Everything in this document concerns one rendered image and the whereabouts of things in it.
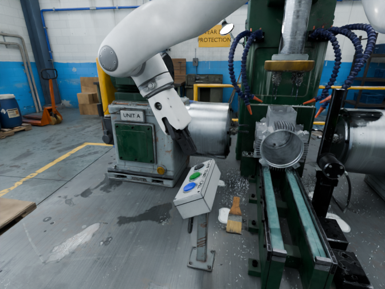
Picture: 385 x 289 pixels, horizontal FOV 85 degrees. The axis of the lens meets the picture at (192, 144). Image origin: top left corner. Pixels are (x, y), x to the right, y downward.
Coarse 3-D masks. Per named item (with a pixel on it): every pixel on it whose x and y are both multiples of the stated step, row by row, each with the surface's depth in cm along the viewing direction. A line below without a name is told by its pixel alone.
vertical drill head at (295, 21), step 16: (288, 0) 74; (304, 0) 72; (288, 16) 75; (304, 16) 73; (288, 32) 76; (304, 32) 76; (288, 48) 78; (272, 64) 79; (288, 64) 75; (304, 64) 75
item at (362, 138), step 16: (352, 112) 76; (368, 112) 76; (384, 112) 75; (336, 128) 84; (352, 128) 73; (368, 128) 72; (384, 128) 71; (336, 144) 82; (352, 144) 73; (368, 144) 72; (384, 144) 70; (352, 160) 75; (368, 160) 73; (384, 160) 72
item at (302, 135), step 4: (260, 120) 98; (264, 120) 97; (264, 132) 81; (268, 132) 80; (300, 132) 78; (300, 136) 78; (304, 136) 78; (260, 160) 85; (264, 164) 85; (296, 164) 82; (296, 168) 83
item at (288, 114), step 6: (270, 108) 94; (276, 108) 95; (282, 108) 95; (288, 108) 92; (270, 114) 86; (276, 114) 85; (282, 114) 84; (288, 114) 84; (294, 114) 83; (270, 120) 86; (276, 120) 86; (282, 120) 85; (288, 120) 85; (294, 120) 84; (294, 126) 86
